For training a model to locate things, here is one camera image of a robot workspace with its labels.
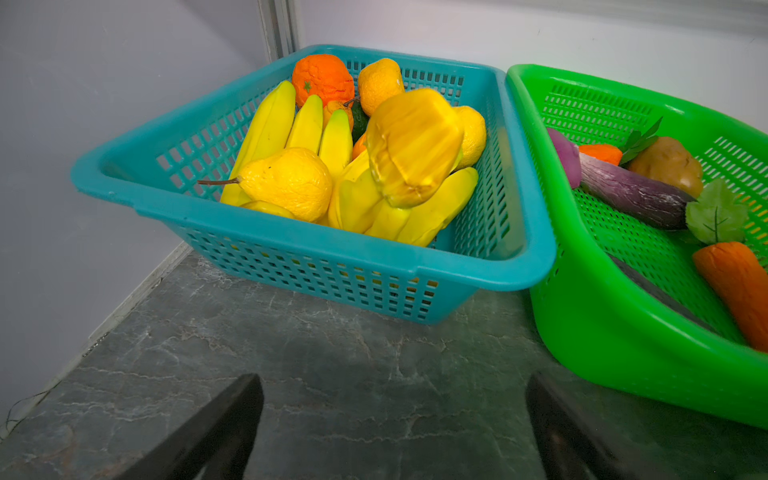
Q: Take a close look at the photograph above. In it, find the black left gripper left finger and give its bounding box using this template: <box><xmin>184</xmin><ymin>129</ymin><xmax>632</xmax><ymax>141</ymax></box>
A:
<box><xmin>118</xmin><ymin>373</ymin><xmax>264</xmax><ymax>479</ymax></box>

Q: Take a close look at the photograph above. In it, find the yellow toy pear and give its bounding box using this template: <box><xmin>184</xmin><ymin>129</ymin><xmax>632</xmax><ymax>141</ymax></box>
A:
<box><xmin>198</xmin><ymin>147</ymin><xmax>333</xmax><ymax>222</ymax></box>

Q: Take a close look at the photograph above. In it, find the orange toy carrot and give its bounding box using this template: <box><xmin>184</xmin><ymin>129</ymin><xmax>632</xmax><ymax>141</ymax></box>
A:
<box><xmin>686</xmin><ymin>179</ymin><xmax>767</xmax><ymax>352</ymax></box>
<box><xmin>579</xmin><ymin>144</ymin><xmax>623</xmax><ymax>166</ymax></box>

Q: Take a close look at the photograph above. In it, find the orange toy tangerine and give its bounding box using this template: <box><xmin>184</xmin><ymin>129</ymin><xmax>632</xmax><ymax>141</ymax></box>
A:
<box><xmin>291</xmin><ymin>54</ymin><xmax>355</xmax><ymax>108</ymax></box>

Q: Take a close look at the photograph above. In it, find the yellow toy bell pepper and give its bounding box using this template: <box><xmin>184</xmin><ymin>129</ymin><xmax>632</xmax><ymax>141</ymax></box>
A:
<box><xmin>366</xmin><ymin>88</ymin><xmax>465</xmax><ymax>208</ymax></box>

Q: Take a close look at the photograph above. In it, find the purple toy sweet potato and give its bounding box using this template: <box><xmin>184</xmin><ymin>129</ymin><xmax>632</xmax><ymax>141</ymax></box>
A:
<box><xmin>580</xmin><ymin>153</ymin><xmax>694</xmax><ymax>230</ymax></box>

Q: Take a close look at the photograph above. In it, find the brown toy potato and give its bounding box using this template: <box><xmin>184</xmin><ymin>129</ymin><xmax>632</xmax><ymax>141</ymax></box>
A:
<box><xmin>628</xmin><ymin>137</ymin><xmax>703</xmax><ymax>198</ymax></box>

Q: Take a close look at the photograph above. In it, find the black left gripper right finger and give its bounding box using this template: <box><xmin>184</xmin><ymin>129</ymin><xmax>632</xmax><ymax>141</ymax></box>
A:
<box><xmin>525</xmin><ymin>371</ymin><xmax>678</xmax><ymax>479</ymax></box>

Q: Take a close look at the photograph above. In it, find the yellow toy lemon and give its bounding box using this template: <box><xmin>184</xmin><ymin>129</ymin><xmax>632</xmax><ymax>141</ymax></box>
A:
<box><xmin>454</xmin><ymin>106</ymin><xmax>487</xmax><ymax>170</ymax></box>

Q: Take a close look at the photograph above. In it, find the yellow toy banana bunch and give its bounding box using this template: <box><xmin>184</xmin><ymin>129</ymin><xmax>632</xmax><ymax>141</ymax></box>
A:
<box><xmin>220</xmin><ymin>81</ymin><xmax>479</xmax><ymax>247</ymax></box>

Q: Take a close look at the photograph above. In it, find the green plastic basket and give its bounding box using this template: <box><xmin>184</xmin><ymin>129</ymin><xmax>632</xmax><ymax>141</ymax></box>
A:
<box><xmin>507</xmin><ymin>64</ymin><xmax>767</xmax><ymax>428</ymax></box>

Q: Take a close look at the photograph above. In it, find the yellow-orange toy citrus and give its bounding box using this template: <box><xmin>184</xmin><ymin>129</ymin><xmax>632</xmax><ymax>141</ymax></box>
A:
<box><xmin>358</xmin><ymin>58</ymin><xmax>405</xmax><ymax>117</ymax></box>

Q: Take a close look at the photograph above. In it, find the teal plastic basket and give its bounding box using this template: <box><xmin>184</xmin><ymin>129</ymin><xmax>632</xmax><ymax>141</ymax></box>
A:
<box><xmin>71</xmin><ymin>45</ymin><xmax>556</xmax><ymax>324</ymax></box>

